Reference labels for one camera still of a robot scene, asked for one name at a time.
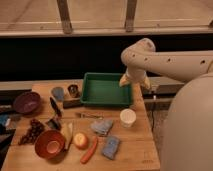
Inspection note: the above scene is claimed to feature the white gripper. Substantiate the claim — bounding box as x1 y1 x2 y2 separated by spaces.
119 67 151 90

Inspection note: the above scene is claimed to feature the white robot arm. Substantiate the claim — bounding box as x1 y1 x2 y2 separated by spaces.
120 38 213 171

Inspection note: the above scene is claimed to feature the orange bowl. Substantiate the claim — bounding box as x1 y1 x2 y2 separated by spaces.
34 130 65 159

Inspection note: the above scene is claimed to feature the purple bowl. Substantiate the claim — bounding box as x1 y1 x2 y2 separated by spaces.
13 92 41 114

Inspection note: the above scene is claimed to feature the white paper cup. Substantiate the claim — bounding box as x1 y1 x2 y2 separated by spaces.
120 109 136 128

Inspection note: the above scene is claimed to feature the green plastic tray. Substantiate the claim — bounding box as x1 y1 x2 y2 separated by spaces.
80 72 133 107

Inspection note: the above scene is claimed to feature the grey folded cloth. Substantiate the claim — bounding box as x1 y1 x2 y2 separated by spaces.
90 120 113 136

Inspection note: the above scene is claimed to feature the dark round tin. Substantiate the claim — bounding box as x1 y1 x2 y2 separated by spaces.
68 84 80 98

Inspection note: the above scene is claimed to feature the blue sponge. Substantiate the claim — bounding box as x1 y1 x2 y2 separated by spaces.
101 136 120 160

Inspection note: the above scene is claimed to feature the dark rectangular block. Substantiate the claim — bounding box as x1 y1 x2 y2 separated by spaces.
63 100 82 109

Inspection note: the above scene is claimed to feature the red yellow apple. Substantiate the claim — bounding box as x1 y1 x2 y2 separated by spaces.
73 133 89 150

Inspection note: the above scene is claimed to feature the orange carrot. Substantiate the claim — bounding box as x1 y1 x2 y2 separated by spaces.
80 137 98 164

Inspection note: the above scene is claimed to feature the dark small scoop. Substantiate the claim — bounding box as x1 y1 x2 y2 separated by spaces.
46 118 61 130

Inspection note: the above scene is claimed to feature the bunch of dark grapes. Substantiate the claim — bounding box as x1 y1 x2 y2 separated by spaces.
18 119 45 145

